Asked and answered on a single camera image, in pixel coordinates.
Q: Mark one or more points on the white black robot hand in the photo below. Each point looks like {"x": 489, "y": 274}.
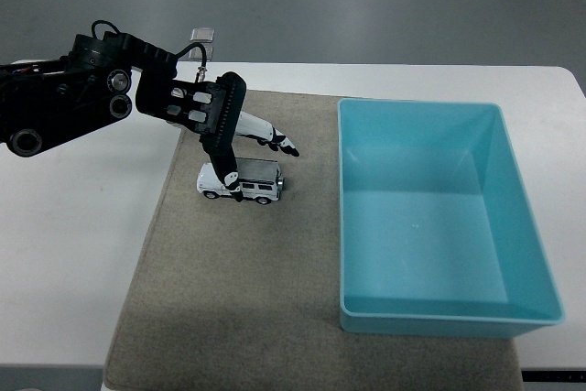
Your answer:
{"x": 256, "y": 127}

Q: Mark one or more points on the white toy car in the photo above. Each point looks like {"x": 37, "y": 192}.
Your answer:
{"x": 256, "y": 171}

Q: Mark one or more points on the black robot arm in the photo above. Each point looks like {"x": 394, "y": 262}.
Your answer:
{"x": 46, "y": 98}

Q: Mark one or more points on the blue plastic box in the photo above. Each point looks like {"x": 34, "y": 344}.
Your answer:
{"x": 435, "y": 249}

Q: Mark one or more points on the grey-brown felt mat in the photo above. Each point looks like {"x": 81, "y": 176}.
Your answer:
{"x": 229, "y": 281}

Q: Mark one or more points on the black table control panel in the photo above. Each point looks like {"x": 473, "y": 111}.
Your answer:
{"x": 554, "y": 376}

